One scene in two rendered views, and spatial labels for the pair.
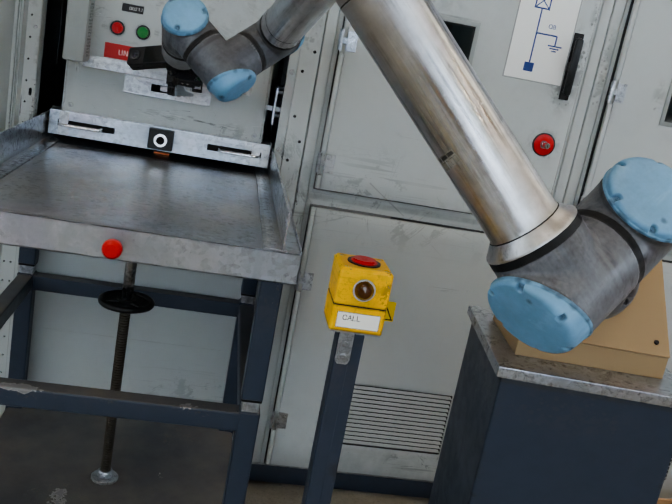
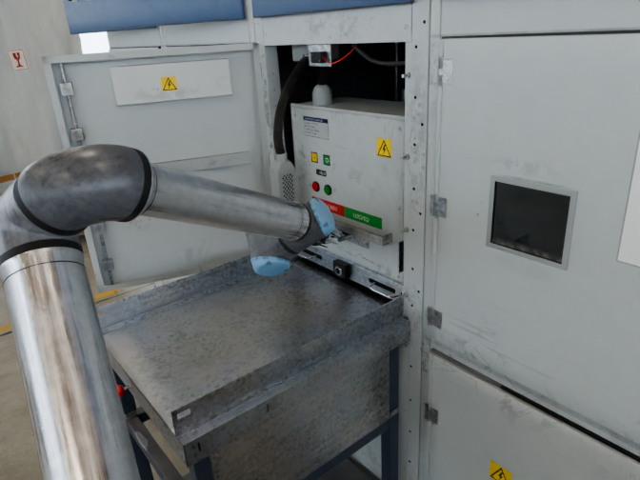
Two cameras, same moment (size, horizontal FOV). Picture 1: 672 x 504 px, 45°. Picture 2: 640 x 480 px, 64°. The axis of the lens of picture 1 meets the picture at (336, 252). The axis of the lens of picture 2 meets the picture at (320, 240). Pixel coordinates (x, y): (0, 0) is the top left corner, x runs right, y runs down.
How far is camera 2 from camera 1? 150 cm
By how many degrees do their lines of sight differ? 58
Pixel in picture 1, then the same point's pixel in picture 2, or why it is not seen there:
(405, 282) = (519, 458)
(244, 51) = (269, 241)
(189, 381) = (373, 450)
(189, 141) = (358, 273)
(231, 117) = (383, 259)
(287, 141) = (410, 290)
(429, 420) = not seen: outside the picture
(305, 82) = (416, 240)
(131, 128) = (329, 257)
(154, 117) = (341, 251)
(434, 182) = (539, 368)
